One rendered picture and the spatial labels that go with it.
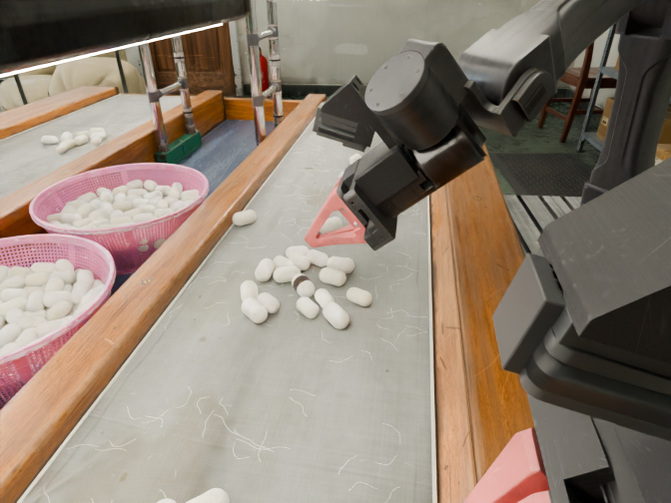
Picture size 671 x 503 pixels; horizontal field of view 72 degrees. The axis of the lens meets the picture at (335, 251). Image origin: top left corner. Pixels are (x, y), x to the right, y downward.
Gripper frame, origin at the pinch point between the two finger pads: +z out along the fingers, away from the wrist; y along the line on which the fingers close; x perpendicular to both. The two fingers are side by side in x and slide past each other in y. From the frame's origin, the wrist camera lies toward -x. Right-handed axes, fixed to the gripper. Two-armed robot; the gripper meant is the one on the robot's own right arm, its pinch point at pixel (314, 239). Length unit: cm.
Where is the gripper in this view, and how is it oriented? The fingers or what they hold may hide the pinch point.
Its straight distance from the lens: 51.5
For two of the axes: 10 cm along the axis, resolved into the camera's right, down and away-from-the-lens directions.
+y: -1.6, 5.0, -8.5
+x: 6.3, 7.1, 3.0
